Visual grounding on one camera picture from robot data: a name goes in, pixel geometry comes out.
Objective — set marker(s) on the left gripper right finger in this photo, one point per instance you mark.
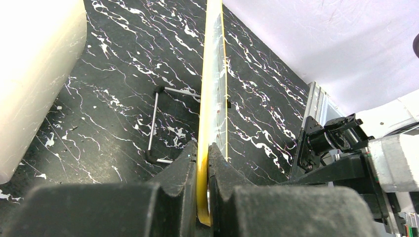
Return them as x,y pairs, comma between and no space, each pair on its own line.
240,208

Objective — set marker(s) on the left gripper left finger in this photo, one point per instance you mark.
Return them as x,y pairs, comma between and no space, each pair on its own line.
164,206

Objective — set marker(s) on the yellow framed whiteboard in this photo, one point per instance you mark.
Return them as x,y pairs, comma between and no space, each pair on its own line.
213,104

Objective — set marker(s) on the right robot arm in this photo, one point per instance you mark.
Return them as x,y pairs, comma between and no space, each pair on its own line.
375,152

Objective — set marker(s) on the beige cylindrical container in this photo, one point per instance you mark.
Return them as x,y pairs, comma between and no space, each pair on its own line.
40,43

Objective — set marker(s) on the aluminium frame rail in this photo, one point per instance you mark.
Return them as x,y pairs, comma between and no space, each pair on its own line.
320,106

